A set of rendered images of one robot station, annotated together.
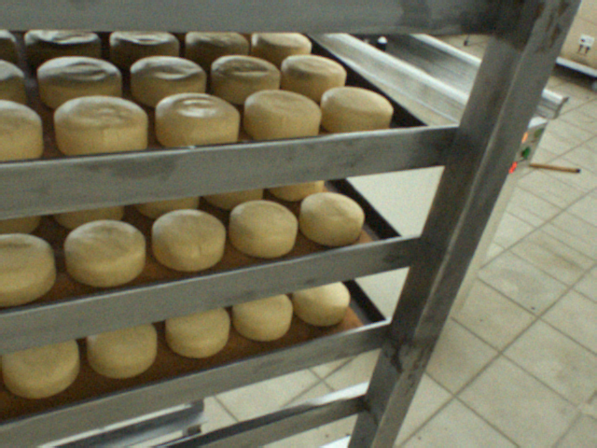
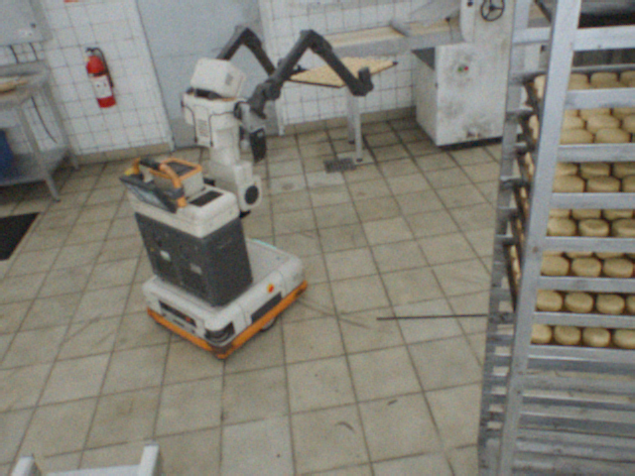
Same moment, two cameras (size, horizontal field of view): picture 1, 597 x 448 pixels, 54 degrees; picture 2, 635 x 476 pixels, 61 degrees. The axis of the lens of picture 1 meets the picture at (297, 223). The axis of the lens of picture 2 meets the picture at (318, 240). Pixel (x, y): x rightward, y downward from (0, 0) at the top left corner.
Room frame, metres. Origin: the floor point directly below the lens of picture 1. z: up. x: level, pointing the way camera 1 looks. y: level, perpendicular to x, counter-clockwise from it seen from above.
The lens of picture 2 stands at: (1.54, 0.45, 1.90)
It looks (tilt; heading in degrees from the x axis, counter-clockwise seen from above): 33 degrees down; 228
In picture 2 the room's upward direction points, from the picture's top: 7 degrees counter-clockwise
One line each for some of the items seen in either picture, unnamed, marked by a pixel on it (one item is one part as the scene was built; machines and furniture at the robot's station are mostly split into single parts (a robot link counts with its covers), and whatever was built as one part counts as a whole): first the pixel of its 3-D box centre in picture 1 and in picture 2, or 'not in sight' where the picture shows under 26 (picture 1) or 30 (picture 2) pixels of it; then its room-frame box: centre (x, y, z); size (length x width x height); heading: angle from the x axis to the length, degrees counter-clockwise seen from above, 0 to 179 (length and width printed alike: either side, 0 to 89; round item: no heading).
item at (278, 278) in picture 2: not in sight; (225, 287); (0.36, -1.64, 0.16); 0.67 x 0.64 x 0.25; 5
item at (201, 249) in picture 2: not in sight; (194, 228); (0.45, -1.64, 0.59); 0.55 x 0.34 x 0.83; 95
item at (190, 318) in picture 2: not in sight; (178, 311); (0.69, -1.59, 0.23); 0.41 x 0.02 x 0.08; 95
